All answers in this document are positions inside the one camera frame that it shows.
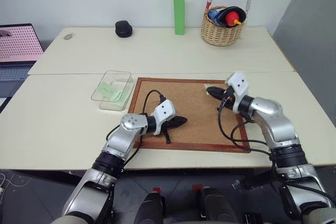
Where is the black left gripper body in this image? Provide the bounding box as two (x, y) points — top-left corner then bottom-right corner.
(159, 116), (178, 133)

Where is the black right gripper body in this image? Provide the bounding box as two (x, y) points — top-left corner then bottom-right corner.
(221, 87), (236, 110)

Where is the clear plastic box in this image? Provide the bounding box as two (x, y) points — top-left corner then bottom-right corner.
(90, 70), (135, 111)

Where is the wood-framed cork board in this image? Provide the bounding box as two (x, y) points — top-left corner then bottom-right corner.
(128, 77), (252, 154)

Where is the woven wicker basket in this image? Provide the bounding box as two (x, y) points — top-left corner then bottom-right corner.
(201, 0), (253, 47)

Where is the blue packet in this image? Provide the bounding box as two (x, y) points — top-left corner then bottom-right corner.
(207, 9), (224, 26)

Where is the red and yellow toy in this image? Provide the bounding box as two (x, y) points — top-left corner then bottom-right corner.
(225, 11), (242, 27)

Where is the dark rounded shape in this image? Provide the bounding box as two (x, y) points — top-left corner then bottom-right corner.
(196, 186), (237, 224)
(135, 191), (166, 224)

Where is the tall green block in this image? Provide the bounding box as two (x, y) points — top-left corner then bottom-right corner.
(173, 0), (185, 36)

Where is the black round case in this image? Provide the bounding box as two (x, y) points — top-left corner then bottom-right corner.
(114, 20), (132, 38)

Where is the open laptop with pink screen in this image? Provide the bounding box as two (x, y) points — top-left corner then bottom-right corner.
(0, 23), (45, 82)

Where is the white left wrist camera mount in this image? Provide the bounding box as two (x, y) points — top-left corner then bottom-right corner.
(151, 100), (177, 136)

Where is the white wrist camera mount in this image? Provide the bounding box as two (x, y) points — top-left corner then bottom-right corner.
(226, 72), (249, 114)
(151, 100), (177, 136)

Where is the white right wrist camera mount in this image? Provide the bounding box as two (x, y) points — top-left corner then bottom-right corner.
(226, 72), (249, 114)

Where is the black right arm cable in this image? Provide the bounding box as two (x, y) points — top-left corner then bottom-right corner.
(217, 97), (276, 168)

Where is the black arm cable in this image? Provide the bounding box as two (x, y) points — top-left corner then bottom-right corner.
(106, 90), (167, 168)
(217, 97), (276, 168)

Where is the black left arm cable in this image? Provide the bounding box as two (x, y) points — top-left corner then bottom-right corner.
(106, 90), (167, 168)

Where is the white floor cable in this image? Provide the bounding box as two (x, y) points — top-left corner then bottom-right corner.
(0, 173), (32, 197)

